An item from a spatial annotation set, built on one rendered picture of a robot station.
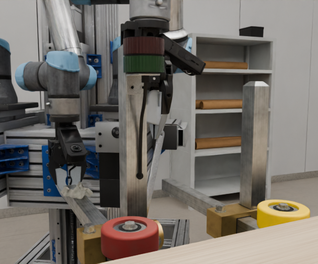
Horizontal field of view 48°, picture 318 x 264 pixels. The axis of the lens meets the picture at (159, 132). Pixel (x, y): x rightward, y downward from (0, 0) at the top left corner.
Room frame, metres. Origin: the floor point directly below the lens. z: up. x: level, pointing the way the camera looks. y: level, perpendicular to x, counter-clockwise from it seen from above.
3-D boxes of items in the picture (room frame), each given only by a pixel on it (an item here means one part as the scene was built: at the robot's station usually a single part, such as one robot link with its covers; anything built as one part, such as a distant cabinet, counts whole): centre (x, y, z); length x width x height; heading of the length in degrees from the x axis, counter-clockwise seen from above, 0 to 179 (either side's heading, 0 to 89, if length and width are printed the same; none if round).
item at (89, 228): (0.54, 0.11, 0.88); 0.02 x 0.02 x 0.01
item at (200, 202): (0.73, -0.11, 0.84); 0.43 x 0.03 x 0.04; 25
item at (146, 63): (0.53, 0.02, 1.13); 0.06 x 0.06 x 0.02
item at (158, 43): (0.53, 0.02, 1.15); 0.06 x 0.06 x 0.02
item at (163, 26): (0.67, 0.02, 1.15); 0.09 x 0.08 x 0.12; 115
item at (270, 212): (0.55, -0.20, 0.85); 0.08 x 0.08 x 0.11
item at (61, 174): (0.87, 0.25, 0.86); 0.06 x 0.03 x 0.09; 25
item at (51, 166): (0.85, 0.24, 0.91); 0.05 x 0.02 x 0.09; 115
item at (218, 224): (0.67, -0.16, 0.84); 0.13 x 0.06 x 0.05; 115
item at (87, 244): (0.56, 0.06, 0.85); 0.13 x 0.06 x 0.05; 115
